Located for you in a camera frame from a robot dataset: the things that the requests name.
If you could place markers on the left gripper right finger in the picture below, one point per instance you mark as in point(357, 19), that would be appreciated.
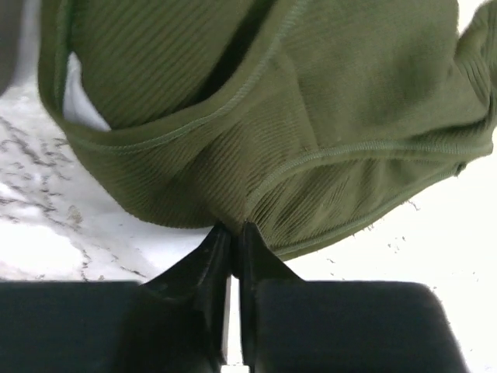
point(289, 324)

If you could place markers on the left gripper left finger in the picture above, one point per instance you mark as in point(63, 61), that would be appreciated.
point(173, 323)

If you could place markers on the olive green underwear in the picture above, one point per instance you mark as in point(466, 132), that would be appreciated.
point(312, 119)

